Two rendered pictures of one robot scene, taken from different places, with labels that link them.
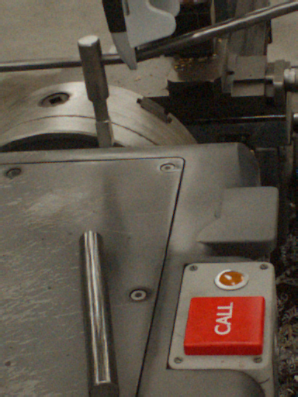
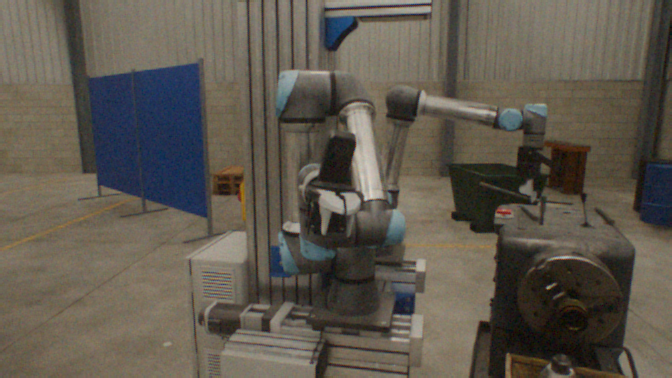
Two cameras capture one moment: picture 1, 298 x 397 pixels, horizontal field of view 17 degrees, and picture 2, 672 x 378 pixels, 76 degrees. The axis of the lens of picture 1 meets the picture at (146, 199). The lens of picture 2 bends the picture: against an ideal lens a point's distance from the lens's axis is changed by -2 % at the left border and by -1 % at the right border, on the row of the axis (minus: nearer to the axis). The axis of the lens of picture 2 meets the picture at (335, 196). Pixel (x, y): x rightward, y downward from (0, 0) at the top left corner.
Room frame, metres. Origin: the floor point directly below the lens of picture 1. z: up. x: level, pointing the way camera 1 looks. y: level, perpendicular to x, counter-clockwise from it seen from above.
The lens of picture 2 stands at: (2.62, -0.48, 1.71)
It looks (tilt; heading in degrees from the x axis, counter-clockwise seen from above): 11 degrees down; 189
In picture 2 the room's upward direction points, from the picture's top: straight up
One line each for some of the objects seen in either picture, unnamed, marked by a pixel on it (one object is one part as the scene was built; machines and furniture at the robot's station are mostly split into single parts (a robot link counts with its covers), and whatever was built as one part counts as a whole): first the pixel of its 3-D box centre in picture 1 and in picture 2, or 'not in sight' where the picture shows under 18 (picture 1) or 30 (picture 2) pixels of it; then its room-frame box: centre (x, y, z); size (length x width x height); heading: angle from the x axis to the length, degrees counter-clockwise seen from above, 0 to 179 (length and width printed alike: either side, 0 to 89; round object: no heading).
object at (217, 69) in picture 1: (198, 67); not in sight; (1.66, -0.12, 0.99); 0.20 x 0.10 x 0.05; 168
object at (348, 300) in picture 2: not in sight; (354, 288); (1.46, -0.62, 1.21); 0.15 x 0.15 x 0.10
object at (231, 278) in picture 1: (231, 281); not in sight; (0.68, -0.06, 1.26); 0.02 x 0.02 x 0.01
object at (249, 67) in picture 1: (168, 85); not in sight; (1.70, -0.07, 0.95); 0.43 x 0.17 x 0.05; 78
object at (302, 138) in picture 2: not in sight; (304, 175); (1.50, -0.75, 1.54); 0.15 x 0.12 x 0.55; 109
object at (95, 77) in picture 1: (98, 93); (542, 210); (0.91, 0.03, 1.34); 0.02 x 0.02 x 0.12; 78
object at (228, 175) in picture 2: not in sight; (239, 180); (-6.14, -4.02, 0.22); 1.25 x 0.86 x 0.44; 8
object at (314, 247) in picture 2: not in sight; (325, 231); (1.75, -0.64, 1.46); 0.11 x 0.08 x 0.11; 109
